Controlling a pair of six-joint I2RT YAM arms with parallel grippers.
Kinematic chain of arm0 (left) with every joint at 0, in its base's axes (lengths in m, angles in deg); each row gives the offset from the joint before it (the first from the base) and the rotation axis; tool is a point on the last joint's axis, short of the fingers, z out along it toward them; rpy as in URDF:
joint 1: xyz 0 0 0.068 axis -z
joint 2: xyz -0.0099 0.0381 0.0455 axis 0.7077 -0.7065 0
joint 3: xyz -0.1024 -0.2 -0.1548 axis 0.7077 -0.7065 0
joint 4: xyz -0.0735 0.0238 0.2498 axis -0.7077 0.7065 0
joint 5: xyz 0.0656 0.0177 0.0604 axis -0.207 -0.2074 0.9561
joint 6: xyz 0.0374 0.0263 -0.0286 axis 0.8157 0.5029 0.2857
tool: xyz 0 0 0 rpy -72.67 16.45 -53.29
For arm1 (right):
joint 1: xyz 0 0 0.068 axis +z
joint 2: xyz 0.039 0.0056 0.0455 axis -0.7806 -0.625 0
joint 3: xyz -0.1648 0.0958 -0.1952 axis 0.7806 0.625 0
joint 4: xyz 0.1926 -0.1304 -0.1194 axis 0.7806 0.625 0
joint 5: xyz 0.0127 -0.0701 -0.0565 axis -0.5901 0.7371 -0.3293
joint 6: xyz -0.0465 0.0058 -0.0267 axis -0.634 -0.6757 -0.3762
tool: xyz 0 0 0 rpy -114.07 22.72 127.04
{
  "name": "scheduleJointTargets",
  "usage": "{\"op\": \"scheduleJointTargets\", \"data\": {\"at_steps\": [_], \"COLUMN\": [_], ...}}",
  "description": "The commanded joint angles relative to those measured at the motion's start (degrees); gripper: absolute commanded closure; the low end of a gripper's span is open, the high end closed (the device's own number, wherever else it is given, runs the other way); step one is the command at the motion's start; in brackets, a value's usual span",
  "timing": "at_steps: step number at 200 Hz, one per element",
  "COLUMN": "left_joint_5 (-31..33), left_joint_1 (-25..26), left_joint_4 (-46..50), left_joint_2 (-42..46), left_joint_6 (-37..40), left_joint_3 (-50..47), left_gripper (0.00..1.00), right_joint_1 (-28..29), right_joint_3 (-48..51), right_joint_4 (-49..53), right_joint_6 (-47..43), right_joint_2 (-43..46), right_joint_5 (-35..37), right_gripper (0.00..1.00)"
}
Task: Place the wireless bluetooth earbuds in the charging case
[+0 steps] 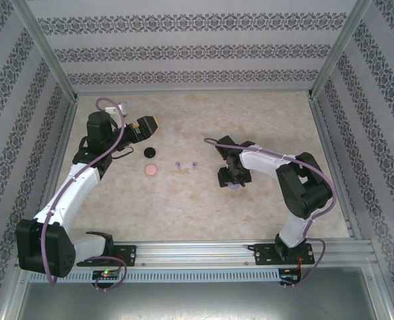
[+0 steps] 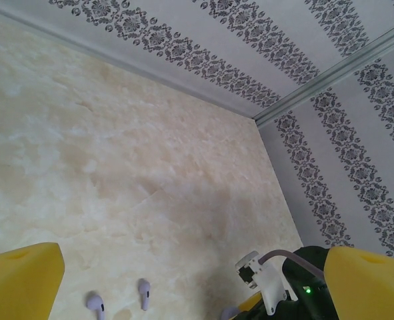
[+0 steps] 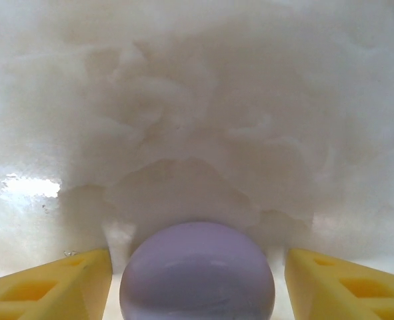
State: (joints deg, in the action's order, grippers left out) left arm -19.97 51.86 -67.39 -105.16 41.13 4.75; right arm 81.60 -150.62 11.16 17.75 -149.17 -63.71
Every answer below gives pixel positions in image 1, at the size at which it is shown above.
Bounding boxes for aluminium mounting rail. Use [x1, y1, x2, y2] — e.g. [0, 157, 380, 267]
[15, 240, 375, 268]

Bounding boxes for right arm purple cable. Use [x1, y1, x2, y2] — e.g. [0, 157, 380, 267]
[203, 137, 337, 291]

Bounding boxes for aluminium side rail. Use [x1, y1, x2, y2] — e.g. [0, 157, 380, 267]
[308, 95, 365, 241]
[28, 95, 81, 243]

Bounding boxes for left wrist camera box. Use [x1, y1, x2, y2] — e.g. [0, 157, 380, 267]
[105, 103, 131, 117]

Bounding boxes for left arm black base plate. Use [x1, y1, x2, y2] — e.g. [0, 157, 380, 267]
[75, 244, 138, 267]

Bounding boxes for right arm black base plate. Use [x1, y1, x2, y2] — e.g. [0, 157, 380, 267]
[253, 242, 317, 267]

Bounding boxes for grey slotted cable duct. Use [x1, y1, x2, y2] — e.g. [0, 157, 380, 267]
[27, 268, 281, 285]

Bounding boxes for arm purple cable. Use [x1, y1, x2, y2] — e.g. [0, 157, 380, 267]
[40, 97, 128, 293]
[203, 137, 337, 291]

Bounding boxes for grey metal sheet panel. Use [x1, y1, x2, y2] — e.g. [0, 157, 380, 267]
[16, 281, 384, 320]

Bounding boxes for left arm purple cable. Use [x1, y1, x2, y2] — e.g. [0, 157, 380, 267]
[40, 97, 128, 293]

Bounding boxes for aluminium frame post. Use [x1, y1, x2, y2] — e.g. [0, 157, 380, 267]
[9, 0, 79, 101]
[307, 0, 375, 100]

